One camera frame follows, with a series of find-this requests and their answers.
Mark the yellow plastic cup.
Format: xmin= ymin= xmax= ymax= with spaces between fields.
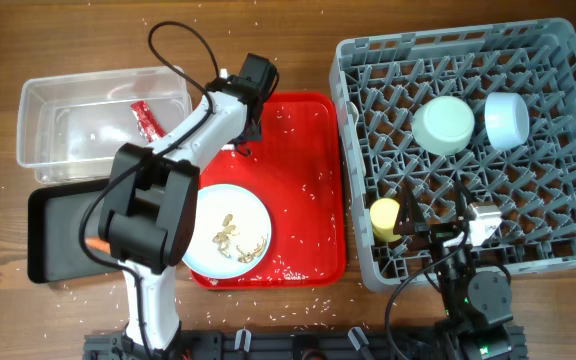
xmin=369 ymin=198 xmax=401 ymax=243

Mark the mint green bowl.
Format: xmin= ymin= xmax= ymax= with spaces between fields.
xmin=411 ymin=96 xmax=475 ymax=156

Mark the small light blue saucer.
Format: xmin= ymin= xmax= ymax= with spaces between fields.
xmin=484 ymin=92 xmax=530 ymax=151

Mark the red snack wrapper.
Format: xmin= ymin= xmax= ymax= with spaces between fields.
xmin=130 ymin=101 xmax=166 ymax=143

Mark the large light blue plate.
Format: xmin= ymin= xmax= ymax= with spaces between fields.
xmin=183 ymin=184 xmax=272 ymax=280

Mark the peanut shells and rice pile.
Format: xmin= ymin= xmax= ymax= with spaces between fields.
xmin=212 ymin=213 xmax=269 ymax=264

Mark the orange carrot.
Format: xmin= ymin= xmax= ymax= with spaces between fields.
xmin=85 ymin=237 xmax=111 ymax=254

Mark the white plastic spoon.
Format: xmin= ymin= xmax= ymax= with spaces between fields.
xmin=348 ymin=101 xmax=366 ymax=177

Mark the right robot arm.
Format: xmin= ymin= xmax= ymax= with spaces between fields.
xmin=385 ymin=180 xmax=526 ymax=359

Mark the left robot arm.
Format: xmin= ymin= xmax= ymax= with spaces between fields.
xmin=85 ymin=54 xmax=279 ymax=359

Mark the grey dishwasher rack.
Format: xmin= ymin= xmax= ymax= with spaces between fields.
xmin=329 ymin=18 xmax=576 ymax=292

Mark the red plastic serving tray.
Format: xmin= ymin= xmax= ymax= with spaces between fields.
xmin=191 ymin=92 xmax=346 ymax=290

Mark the clear plastic bin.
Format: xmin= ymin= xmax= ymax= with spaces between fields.
xmin=16 ymin=66 xmax=193 ymax=185

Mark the black plastic tray bin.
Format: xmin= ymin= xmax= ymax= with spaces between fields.
xmin=27 ymin=179 xmax=111 ymax=284

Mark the right black camera cable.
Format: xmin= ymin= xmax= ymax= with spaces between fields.
xmin=384 ymin=229 xmax=469 ymax=360

